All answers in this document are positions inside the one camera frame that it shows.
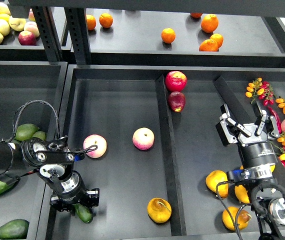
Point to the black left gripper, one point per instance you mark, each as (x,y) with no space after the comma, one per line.
(72,193)

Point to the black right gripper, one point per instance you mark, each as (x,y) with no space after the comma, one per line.
(252,139)

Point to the dark green avocado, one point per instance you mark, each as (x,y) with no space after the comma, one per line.
(14,141)
(83,212)

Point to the yellow pear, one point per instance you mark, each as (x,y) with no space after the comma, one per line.
(159,210)
(216,177)
(242,194)
(229,216)

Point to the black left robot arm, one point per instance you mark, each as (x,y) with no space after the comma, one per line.
(54,162)

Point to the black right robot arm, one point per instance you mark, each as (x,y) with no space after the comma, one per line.
(269,208)

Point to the dark avocado bottom left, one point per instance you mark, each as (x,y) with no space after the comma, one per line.
(16,229)

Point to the yellow pear under gripper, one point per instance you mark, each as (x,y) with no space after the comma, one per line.
(242,194)

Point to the green avocado upright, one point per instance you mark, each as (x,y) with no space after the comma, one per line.
(40,135)

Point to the green avocado top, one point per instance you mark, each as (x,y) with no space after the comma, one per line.
(25,131)

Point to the yellow pear bottom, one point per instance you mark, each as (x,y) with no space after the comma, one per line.
(229,216)

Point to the red chili pepper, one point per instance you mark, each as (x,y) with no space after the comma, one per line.
(277,118)

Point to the cherry tomato bunch top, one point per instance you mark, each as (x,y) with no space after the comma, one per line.
(259,89)

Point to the pink apple left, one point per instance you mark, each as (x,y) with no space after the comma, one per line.
(97,140)

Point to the pink apple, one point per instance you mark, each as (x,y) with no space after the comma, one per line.
(143,138)
(97,140)

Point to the dark red apple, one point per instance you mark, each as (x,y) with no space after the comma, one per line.
(176,101)

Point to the bright red apple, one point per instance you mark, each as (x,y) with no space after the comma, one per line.
(175,81)

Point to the orange front right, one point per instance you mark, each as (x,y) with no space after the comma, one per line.
(209,45)

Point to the pink apple centre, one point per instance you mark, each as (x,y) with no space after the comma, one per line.
(143,138)

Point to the small orange right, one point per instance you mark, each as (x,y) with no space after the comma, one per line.
(218,38)

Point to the black divided centre tray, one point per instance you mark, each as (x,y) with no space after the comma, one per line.
(116,101)

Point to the large orange right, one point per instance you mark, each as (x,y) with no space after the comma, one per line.
(209,23)

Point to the orange centre shelf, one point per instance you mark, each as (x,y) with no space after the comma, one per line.
(168,35)

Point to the orange under top shelf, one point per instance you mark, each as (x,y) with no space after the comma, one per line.
(196,15)

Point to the black left tray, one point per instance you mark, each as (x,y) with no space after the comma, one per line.
(42,84)

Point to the black upper right shelf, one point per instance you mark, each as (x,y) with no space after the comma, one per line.
(135,39)

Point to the black shelf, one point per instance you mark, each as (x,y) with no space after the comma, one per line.
(135,39)
(12,50)

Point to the black upper left shelf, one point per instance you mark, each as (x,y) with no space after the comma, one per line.
(12,50)

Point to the red apple on shelf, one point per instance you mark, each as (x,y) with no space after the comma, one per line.
(27,38)

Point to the black shelf post right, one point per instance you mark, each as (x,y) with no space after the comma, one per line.
(78,30)

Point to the black shelf post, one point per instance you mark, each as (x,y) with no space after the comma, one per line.
(48,33)
(78,30)

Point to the orange at shelf post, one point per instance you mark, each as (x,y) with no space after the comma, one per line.
(91,22)

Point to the black shelf post left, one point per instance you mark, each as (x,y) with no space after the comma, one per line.
(48,33)

